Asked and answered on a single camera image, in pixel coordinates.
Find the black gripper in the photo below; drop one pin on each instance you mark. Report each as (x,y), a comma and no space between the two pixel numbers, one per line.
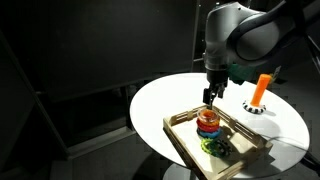
(217,78)

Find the wooden slatted tray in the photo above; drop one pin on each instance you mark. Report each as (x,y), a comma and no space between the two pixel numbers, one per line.
(196,151)

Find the small grey card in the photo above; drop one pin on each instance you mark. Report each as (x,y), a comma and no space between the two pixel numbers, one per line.
(277,71)

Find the orange stacking peg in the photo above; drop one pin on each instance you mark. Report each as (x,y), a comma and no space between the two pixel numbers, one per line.
(260,90)

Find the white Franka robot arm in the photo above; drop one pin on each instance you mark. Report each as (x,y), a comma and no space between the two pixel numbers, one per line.
(226,30)

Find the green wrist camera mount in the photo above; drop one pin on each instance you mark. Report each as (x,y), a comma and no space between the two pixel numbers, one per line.
(241,74)

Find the black and white striped base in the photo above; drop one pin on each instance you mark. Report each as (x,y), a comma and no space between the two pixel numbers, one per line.
(253,109)

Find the metal window frame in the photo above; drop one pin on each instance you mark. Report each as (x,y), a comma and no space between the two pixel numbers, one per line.
(196,33)

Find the white table pedestal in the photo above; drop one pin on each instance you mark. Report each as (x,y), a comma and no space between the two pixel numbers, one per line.
(176,173)

